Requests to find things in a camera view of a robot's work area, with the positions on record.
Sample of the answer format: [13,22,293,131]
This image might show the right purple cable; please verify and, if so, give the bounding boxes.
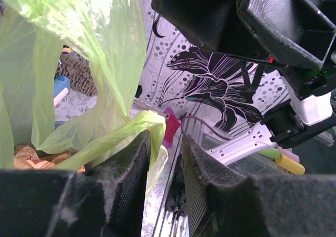
[181,115,234,141]

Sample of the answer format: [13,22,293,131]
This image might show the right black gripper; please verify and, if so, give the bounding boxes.
[236,0,335,148]

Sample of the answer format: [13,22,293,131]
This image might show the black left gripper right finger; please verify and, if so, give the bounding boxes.
[182,136,335,236]

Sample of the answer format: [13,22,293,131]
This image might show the crumpled brown paper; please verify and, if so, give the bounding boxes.
[14,145,71,169]

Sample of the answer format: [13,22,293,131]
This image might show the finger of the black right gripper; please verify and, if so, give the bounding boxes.
[152,0,270,63]

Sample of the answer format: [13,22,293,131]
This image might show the green plastic trash bag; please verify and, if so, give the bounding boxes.
[1,0,167,192]

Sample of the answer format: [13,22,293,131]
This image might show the blue handled floor mop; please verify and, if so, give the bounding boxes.
[54,75,70,107]

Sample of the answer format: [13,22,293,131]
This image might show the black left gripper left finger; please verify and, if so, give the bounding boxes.
[1,131,151,236]

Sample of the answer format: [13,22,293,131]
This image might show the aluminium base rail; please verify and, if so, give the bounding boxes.
[152,123,277,236]

